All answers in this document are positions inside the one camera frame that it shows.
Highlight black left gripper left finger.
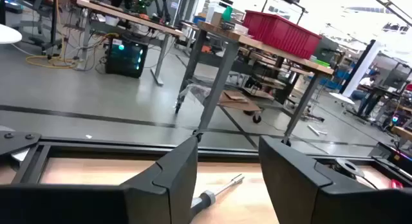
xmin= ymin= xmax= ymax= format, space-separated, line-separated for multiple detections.
xmin=124 ymin=135 xmax=199 ymax=224

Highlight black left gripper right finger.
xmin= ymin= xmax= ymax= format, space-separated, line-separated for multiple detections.
xmin=258 ymin=135 xmax=333 ymax=224

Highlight black tape roll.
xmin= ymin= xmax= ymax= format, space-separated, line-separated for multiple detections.
xmin=331 ymin=157 xmax=366 ymax=182

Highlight black cord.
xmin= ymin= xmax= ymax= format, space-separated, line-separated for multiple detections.
xmin=352 ymin=172 xmax=381 ymax=191

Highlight clear plastic sheet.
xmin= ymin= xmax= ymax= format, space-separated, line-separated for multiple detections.
xmin=178 ymin=83 xmax=212 ymax=106

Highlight cardboard sheets on dolly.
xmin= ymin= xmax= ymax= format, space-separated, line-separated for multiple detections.
xmin=218 ymin=89 xmax=263 ymax=125

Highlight person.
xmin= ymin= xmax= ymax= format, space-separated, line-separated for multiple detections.
xmin=350 ymin=71 xmax=382 ymax=104

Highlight green tray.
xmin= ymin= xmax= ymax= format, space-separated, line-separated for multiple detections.
xmin=310 ymin=57 xmax=332 ymax=69

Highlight black computer tower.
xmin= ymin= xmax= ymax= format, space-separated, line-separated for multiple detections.
xmin=104 ymin=37 xmax=149 ymax=79

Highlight wooden-top workbench on casters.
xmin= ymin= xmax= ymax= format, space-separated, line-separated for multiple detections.
xmin=174 ymin=20 xmax=335 ymax=145

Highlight large red ribbed bin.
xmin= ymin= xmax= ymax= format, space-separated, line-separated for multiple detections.
xmin=241 ymin=10 xmax=323 ymax=61

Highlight wooden-top desk grey legs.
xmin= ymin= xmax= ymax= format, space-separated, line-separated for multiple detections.
xmin=76 ymin=0 xmax=185 ymax=87

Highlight green plastic bottle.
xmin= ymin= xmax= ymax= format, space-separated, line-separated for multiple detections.
xmin=221 ymin=5 xmax=234 ymax=23

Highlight white floor lamp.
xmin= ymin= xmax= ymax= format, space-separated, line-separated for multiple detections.
xmin=0 ymin=23 xmax=23 ymax=45

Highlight yellow extension cable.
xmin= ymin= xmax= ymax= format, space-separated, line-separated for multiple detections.
xmin=24 ymin=0 xmax=120 ymax=70

